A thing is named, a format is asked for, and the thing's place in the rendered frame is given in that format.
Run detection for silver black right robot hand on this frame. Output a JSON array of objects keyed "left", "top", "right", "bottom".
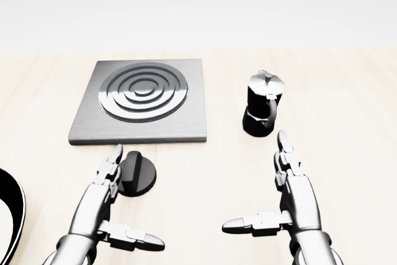
[{"left": 221, "top": 130, "right": 324, "bottom": 240}]

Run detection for round black stove knob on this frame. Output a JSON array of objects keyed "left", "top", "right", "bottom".
[{"left": 117, "top": 150, "right": 158, "bottom": 198}]

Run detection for black silver moka pot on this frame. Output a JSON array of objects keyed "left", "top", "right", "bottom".
[{"left": 242, "top": 70, "right": 285, "bottom": 138}]

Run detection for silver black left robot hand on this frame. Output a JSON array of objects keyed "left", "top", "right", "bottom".
[{"left": 67, "top": 143, "right": 166, "bottom": 252}]

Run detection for flat dark stove plate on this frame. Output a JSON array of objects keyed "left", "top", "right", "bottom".
[{"left": 68, "top": 58, "right": 207, "bottom": 146}]

